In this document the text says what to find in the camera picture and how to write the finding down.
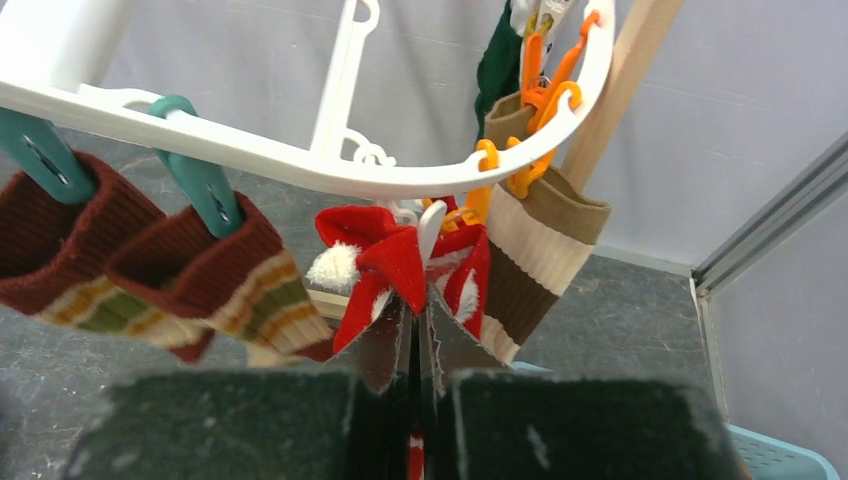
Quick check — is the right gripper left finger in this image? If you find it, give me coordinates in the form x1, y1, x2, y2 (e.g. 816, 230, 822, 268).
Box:
63, 298, 410, 479

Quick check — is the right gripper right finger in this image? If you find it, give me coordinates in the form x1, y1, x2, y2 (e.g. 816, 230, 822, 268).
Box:
423, 301, 748, 479

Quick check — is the red santa sock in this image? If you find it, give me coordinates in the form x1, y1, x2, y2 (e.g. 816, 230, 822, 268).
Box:
306, 205, 429, 480

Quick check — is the teal clothes clip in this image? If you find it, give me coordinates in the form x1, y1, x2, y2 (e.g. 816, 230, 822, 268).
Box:
148, 94, 245, 240

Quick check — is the white oval clip hanger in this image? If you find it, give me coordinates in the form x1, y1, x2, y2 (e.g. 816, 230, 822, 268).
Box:
1, 1, 616, 200

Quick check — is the white clothes clip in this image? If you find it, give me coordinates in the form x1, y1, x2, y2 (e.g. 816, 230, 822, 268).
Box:
384, 200, 447, 266

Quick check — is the wooden hanger stand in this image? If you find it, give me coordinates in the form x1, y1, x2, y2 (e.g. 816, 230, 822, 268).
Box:
318, 1, 682, 311

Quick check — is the red patterned christmas sock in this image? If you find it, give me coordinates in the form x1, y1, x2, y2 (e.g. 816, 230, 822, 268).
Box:
426, 207, 491, 339

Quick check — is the beige brown striped sock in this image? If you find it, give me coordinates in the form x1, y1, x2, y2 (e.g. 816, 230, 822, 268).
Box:
480, 92, 612, 364

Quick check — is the dark green sock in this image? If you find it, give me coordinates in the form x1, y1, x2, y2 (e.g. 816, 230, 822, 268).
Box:
474, 1, 534, 137

